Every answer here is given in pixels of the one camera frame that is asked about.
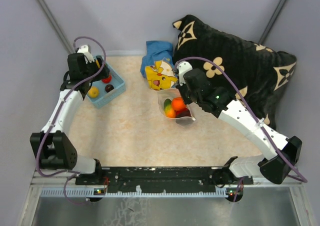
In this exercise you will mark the blue plastic basket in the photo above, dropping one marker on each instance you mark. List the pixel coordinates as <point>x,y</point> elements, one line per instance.
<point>105,98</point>

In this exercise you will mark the blue yellow pikachu cloth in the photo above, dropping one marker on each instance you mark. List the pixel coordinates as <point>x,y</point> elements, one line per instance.
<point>157,65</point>

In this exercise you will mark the dark purple toy fruit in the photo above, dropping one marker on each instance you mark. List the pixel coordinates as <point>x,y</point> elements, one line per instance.
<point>108,88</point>

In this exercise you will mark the aluminium frame rail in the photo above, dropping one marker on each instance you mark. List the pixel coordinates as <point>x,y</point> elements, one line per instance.
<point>64,185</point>

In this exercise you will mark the red toy apple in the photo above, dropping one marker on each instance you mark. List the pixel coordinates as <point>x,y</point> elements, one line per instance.
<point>178,114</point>

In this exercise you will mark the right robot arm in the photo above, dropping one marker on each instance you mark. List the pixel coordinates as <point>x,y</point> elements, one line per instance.
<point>278,152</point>

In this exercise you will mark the right metal corner post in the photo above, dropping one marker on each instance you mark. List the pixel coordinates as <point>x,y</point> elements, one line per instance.
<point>275,15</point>

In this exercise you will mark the metal corner post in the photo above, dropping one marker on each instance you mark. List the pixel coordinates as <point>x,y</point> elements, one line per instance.
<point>275,15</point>
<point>67,45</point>

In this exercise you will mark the left metal corner post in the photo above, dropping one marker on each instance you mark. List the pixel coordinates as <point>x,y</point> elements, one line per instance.
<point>67,45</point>

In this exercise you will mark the orange toy fruit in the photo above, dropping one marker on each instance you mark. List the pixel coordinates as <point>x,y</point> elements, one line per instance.
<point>178,104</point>

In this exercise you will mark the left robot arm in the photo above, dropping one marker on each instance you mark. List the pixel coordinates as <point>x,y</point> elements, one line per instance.
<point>53,150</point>

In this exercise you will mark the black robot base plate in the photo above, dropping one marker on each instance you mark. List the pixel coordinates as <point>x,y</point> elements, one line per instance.
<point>159,179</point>

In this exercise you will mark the clear dotted zip top bag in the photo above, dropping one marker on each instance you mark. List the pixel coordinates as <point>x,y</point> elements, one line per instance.
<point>172,93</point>

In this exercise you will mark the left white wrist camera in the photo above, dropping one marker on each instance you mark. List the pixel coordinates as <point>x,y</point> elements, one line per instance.
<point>85,50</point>

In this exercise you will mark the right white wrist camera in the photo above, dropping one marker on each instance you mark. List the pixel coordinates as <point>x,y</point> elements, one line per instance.
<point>180,69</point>

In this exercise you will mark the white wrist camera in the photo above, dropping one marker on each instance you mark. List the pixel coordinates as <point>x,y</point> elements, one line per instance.
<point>85,50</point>
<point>180,69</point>

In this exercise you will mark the dark maroon toy plum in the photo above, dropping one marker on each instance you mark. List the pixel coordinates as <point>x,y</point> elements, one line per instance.
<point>185,113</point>

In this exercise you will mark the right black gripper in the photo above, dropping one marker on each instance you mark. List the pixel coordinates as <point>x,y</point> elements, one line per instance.
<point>181,88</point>

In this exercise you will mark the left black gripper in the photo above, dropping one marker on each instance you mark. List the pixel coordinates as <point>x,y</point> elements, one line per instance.
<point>104,73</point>

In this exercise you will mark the yellow toy lemon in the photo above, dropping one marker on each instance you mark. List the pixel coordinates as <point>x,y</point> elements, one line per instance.
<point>93,92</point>

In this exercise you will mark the green orange toy mango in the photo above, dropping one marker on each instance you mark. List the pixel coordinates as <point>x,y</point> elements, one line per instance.
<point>168,109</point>

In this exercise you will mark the black floral pillow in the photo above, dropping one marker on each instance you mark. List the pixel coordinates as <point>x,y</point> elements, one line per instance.
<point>247,69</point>

